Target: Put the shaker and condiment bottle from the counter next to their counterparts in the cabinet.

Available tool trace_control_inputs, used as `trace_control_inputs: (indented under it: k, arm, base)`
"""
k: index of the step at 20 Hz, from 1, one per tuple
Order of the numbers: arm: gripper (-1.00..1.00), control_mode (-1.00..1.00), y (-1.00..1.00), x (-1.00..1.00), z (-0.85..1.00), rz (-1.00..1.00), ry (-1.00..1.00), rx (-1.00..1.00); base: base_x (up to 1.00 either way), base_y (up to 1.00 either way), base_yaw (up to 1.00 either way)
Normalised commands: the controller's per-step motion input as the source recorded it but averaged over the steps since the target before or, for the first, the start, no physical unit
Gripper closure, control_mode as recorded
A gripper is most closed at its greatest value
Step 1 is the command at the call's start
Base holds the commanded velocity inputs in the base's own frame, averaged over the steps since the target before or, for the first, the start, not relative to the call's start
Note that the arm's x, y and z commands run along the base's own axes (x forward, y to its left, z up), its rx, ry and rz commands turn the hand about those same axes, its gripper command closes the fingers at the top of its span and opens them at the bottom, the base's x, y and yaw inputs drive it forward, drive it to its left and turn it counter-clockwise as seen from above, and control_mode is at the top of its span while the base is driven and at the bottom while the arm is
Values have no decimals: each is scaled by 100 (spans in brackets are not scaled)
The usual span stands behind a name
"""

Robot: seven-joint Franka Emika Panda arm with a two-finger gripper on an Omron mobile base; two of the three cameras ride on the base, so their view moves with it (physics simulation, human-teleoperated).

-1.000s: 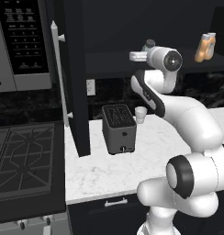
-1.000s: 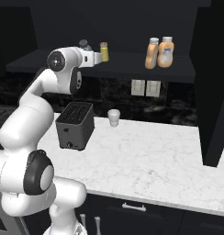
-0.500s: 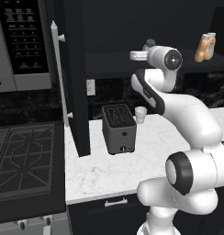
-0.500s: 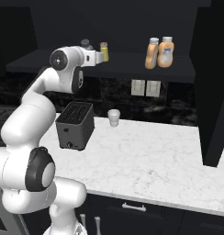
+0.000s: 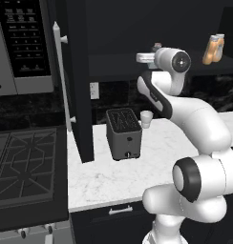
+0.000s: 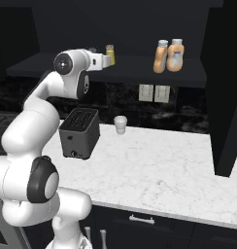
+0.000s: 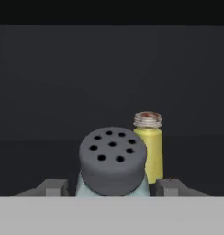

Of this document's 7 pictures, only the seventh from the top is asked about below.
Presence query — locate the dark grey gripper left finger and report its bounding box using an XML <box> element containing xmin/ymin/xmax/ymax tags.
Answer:
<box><xmin>12</xmin><ymin>178</ymin><xmax>70</xmax><ymax>197</ymax></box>

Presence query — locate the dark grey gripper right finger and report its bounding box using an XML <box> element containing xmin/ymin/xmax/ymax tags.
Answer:
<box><xmin>154</xmin><ymin>178</ymin><xmax>212</xmax><ymax>197</ymax></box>

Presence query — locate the grey-capped pale blue shaker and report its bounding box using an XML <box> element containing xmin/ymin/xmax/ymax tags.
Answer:
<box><xmin>74</xmin><ymin>126</ymin><xmax>151</xmax><ymax>197</ymax></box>

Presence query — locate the yellow condiment bottle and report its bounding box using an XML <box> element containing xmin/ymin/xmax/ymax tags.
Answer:
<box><xmin>133</xmin><ymin>111</ymin><xmax>164</xmax><ymax>185</ymax></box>

